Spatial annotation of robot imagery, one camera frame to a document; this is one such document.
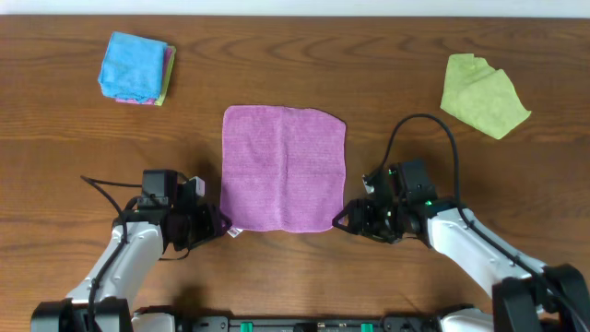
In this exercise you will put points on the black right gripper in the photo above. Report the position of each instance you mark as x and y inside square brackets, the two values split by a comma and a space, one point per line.
[360, 219]

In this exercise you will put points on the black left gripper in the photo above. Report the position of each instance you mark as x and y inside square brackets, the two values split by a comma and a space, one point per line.
[209, 216]

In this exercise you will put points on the purple microfibre cloth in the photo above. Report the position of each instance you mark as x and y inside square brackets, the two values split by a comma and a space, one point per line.
[283, 169]

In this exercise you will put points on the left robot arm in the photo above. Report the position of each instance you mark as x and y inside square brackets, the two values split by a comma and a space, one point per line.
[169, 211]

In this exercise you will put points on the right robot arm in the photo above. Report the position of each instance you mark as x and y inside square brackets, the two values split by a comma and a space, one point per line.
[527, 294]

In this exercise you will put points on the folded green cloth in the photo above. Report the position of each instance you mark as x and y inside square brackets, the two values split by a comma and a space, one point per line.
[169, 57]

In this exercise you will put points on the crumpled green cloth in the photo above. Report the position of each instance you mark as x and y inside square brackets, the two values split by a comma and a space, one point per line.
[481, 96]

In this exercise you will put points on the folded blue cloth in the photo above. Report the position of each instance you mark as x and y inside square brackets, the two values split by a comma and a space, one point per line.
[132, 67]

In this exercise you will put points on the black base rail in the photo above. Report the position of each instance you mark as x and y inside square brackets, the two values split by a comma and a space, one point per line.
[304, 324]

